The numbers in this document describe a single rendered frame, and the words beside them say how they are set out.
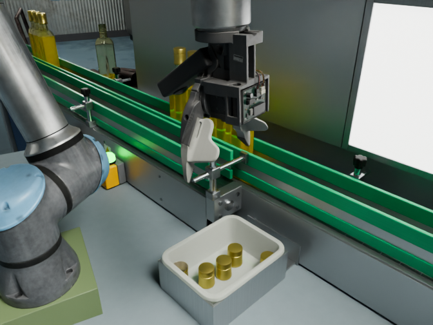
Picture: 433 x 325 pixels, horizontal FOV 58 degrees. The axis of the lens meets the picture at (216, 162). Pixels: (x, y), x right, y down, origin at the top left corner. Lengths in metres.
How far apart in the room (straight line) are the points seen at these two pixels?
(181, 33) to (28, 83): 0.67
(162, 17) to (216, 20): 0.93
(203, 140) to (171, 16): 0.89
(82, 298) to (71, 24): 7.07
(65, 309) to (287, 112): 0.68
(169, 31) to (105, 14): 6.42
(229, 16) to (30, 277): 0.56
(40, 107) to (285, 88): 0.58
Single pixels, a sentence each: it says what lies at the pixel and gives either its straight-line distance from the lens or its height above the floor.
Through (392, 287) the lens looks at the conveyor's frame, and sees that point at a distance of 0.84.
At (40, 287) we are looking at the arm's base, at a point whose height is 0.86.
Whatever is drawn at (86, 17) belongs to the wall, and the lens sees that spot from 7.73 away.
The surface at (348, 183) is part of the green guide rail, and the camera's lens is 0.89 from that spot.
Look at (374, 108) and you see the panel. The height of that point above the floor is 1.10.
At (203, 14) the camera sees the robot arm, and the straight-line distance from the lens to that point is 0.49.
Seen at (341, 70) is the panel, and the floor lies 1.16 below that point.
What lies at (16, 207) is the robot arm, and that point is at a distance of 0.71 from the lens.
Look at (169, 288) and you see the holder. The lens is 0.86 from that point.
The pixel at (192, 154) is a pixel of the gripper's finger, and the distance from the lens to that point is 0.53.
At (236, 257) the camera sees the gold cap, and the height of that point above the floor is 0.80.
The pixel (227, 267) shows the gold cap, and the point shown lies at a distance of 0.85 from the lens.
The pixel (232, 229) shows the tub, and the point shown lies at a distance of 0.94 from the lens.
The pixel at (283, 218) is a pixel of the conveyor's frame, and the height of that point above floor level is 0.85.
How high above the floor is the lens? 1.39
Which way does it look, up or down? 28 degrees down
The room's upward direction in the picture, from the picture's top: straight up
